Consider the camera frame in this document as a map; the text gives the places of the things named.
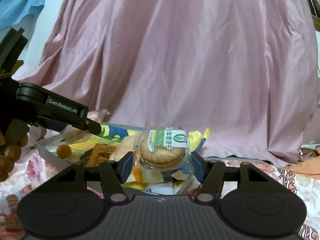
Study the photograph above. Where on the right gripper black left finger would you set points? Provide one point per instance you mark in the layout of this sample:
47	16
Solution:
112	175

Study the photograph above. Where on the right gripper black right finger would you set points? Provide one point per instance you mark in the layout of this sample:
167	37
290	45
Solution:
210	175

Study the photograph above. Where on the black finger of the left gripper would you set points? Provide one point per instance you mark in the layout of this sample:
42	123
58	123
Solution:
92	127

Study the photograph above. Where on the small orange round snack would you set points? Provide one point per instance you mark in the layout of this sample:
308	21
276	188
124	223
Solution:
63	151

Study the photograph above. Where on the clear cookie packet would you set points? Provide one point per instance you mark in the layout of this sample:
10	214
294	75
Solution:
163	149

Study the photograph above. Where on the yellow nut snack pouch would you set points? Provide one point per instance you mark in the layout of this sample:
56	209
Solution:
100	154

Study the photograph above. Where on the yellow orange bread packet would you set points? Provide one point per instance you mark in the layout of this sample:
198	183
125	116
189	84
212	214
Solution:
128	145

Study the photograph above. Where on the red spicy snack packet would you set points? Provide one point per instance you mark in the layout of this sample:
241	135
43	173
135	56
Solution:
10	225

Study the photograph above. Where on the person left hand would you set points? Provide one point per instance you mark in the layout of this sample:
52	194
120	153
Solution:
12	154

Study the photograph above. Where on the colourful drawing paper lining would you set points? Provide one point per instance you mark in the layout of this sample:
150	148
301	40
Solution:
141	179

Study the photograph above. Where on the floral pink quilt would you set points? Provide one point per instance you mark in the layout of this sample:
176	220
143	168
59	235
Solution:
252	205

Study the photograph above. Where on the orange cloth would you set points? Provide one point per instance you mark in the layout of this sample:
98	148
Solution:
308	163

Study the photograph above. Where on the blue cloth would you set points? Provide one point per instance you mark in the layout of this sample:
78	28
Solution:
13	11

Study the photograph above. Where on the shiny pink satin sheet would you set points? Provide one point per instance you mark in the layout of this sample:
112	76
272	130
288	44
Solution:
245	69

